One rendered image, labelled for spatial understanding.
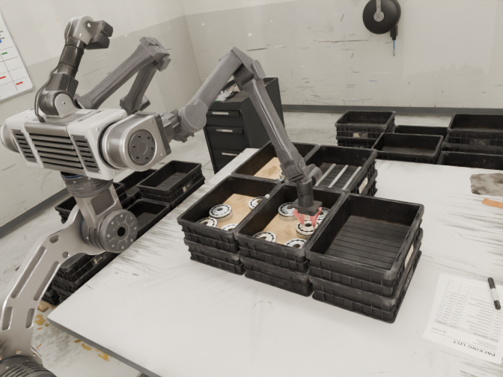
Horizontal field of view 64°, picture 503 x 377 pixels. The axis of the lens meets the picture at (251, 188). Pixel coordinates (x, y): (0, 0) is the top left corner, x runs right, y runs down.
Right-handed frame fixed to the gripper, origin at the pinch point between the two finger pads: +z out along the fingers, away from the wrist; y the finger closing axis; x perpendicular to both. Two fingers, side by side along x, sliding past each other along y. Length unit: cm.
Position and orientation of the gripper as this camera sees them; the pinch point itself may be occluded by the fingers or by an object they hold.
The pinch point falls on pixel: (308, 224)
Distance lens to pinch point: 156.8
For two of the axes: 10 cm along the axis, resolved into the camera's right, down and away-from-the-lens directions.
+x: -5.5, 4.8, -6.8
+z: 1.5, 8.6, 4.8
